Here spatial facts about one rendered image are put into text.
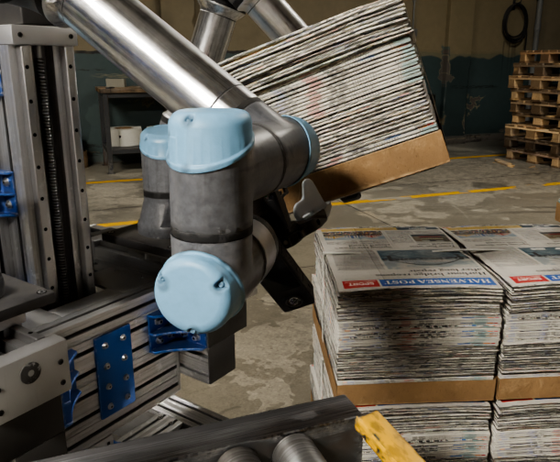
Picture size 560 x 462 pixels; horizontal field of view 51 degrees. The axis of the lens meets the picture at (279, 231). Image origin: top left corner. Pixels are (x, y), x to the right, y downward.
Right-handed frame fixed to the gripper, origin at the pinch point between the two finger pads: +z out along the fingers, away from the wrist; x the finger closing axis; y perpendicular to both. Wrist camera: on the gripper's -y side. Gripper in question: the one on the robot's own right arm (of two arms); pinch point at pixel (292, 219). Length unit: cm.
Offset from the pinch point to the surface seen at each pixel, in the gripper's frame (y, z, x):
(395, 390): -37.5, 15.5, -1.7
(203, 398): -71, 99, 88
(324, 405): -19.4, -18.1, -1.4
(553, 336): -38, 25, -29
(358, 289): -17.0, 13.5, -2.2
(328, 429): -20.4, -21.5, -2.1
